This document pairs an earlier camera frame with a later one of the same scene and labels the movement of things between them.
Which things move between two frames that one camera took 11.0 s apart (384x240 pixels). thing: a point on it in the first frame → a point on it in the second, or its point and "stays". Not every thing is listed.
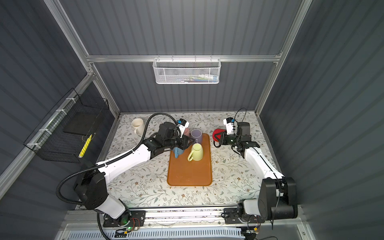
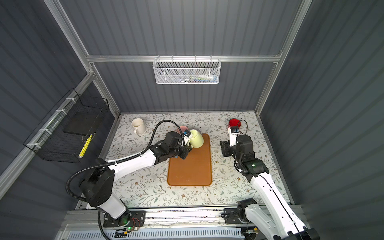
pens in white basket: (202, 78) stays
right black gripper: (223, 140) → (225, 147)
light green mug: (197, 153) → (197, 139)
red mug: (216, 135) → (234, 122)
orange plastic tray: (182, 172) stays
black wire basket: (66, 132) stays
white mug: (138, 125) stays
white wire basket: (184, 71) stays
